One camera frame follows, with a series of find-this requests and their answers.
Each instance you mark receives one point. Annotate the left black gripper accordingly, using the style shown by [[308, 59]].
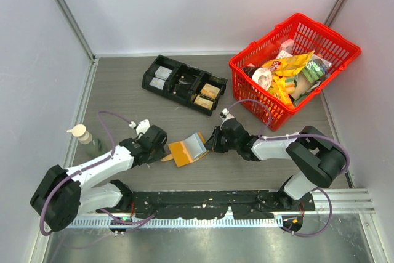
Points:
[[160, 153]]

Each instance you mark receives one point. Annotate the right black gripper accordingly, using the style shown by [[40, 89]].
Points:
[[210, 144]]

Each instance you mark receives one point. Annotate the orange leather card holder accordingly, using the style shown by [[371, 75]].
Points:
[[186, 151]]

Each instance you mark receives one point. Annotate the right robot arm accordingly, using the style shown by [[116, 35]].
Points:
[[319, 159]]

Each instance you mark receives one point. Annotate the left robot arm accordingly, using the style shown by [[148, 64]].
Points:
[[64, 194]]

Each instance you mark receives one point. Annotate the tan card box upper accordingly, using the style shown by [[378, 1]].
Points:
[[210, 91]]

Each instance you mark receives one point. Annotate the white card box upper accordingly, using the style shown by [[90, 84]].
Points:
[[163, 73]]

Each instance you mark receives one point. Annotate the green soap pump bottle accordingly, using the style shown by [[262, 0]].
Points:
[[92, 145]]

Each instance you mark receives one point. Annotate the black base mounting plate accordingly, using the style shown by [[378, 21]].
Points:
[[207, 205]]

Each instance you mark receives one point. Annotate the black compartment tray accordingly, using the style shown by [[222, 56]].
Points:
[[184, 83]]

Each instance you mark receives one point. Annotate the white paper roll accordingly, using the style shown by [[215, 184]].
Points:
[[263, 77]]

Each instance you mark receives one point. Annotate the red plastic shopping basket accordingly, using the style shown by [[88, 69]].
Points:
[[309, 35]]

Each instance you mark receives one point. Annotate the yellow chips bag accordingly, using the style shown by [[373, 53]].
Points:
[[284, 68]]

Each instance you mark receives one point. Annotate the pink white carton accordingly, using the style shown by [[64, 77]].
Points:
[[287, 45]]

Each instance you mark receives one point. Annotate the green foil snack packet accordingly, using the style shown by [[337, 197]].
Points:
[[314, 69]]

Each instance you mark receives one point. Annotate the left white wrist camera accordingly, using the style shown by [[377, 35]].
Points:
[[142, 127]]

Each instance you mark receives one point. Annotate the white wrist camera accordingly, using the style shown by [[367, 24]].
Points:
[[226, 115], [142, 127]]

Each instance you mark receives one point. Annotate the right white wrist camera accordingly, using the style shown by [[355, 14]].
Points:
[[226, 115]]

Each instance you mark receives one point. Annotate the white perforated cable duct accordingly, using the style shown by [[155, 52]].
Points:
[[228, 221]]

